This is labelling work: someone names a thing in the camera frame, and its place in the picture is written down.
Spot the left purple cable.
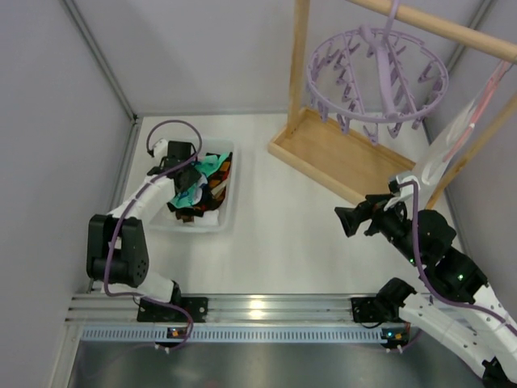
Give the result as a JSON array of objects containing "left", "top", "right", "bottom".
[{"left": 103, "top": 120, "right": 203, "bottom": 352}]

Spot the white plastic bin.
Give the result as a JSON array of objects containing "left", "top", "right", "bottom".
[{"left": 149, "top": 138, "right": 237, "bottom": 233}]

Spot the wooden hanger rack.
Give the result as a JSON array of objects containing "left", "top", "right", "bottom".
[{"left": 267, "top": 1, "right": 516, "bottom": 204}]

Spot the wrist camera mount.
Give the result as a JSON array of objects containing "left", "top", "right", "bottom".
[
  {"left": 384, "top": 171, "right": 420, "bottom": 210},
  {"left": 148, "top": 138, "right": 169, "bottom": 161}
]

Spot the perforated cable duct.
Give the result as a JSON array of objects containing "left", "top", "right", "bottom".
[{"left": 81, "top": 325, "right": 389, "bottom": 344}]

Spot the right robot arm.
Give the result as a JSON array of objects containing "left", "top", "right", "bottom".
[{"left": 334, "top": 194, "right": 516, "bottom": 387}]

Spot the teal sock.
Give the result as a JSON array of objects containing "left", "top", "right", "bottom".
[
  {"left": 169, "top": 175, "right": 208, "bottom": 209},
  {"left": 194, "top": 154, "right": 223, "bottom": 177}
]

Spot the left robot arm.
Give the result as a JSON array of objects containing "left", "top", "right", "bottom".
[{"left": 86, "top": 140, "right": 200, "bottom": 325}]

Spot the purple round clip hanger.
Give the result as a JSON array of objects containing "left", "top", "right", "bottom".
[{"left": 305, "top": 1, "right": 449, "bottom": 145}]

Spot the pile of socks in bin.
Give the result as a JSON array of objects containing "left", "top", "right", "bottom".
[{"left": 166, "top": 152, "right": 233, "bottom": 226}]

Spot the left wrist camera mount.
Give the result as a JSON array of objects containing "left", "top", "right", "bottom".
[{"left": 148, "top": 138, "right": 169, "bottom": 161}]

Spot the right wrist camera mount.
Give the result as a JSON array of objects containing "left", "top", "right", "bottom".
[{"left": 384, "top": 171, "right": 420, "bottom": 210}]

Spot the aluminium rail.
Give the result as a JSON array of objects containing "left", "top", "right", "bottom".
[{"left": 64, "top": 293, "right": 506, "bottom": 324}]

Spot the clear plastic bag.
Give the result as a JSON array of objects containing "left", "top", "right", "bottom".
[{"left": 412, "top": 61, "right": 511, "bottom": 194}]

